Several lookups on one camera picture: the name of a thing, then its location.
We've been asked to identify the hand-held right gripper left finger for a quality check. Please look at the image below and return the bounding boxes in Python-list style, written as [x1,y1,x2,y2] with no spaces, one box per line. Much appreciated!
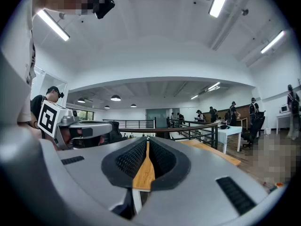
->
[39,136,148,211]

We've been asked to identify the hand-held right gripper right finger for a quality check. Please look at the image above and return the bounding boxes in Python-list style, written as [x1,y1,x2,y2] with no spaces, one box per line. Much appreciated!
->
[149,137,269,226]

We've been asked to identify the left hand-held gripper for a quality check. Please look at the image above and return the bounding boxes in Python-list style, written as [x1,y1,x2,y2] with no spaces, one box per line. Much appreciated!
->
[37,99,129,151]

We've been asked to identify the person's left forearm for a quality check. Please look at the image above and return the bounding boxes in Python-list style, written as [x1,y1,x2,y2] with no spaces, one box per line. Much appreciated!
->
[17,112,57,150]

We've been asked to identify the person's left hand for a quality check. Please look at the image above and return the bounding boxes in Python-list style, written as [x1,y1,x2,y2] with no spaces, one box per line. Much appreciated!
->
[61,127,73,149]

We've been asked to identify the black metal railing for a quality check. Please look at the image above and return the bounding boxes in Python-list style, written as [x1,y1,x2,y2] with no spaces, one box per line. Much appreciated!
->
[103,117,157,130]
[166,117,212,127]

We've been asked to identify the railing with wooden handrail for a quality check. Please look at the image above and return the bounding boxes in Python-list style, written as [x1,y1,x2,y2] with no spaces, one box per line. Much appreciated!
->
[119,122,219,150]

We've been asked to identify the frosted glass partition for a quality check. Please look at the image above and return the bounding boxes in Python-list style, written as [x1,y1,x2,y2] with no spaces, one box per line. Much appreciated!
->
[145,108,168,129]

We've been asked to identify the white table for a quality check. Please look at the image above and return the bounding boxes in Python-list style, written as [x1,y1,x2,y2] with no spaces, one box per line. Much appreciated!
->
[217,125,243,154]

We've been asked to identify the black office chair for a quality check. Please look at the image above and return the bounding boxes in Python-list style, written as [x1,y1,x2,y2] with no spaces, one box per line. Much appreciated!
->
[240,111,266,152]

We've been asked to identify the small white desk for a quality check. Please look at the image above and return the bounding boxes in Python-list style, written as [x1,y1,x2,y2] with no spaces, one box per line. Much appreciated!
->
[276,112,293,134]

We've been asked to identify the person's beige shirt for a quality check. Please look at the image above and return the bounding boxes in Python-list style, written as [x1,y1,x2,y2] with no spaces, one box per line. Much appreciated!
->
[0,0,38,127]

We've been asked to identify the window with white frame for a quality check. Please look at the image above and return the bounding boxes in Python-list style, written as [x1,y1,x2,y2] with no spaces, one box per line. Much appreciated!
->
[30,66,68,108]

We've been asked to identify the black head camera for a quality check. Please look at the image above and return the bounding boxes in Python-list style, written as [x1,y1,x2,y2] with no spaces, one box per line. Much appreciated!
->
[93,0,116,20]

